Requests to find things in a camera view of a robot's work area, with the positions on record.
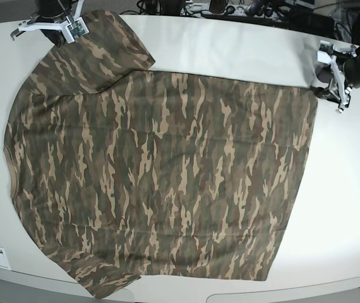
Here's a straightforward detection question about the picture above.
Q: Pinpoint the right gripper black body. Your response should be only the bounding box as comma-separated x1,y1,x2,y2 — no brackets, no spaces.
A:
35,0,73,47

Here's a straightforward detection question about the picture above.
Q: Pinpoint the camouflage T-shirt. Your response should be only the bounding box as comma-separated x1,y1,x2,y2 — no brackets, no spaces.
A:
4,11,317,299

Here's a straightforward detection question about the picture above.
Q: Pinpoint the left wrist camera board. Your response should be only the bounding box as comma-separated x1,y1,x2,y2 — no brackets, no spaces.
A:
316,40,336,66

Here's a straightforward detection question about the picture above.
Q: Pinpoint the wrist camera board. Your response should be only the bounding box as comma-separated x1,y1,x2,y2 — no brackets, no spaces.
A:
316,40,336,66
63,18,89,44

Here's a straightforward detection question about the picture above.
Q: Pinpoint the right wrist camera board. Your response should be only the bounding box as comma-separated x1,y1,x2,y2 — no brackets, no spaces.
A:
63,18,89,44

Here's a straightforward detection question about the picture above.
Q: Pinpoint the black equipment with cables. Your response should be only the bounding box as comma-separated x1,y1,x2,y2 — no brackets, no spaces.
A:
122,1,360,44

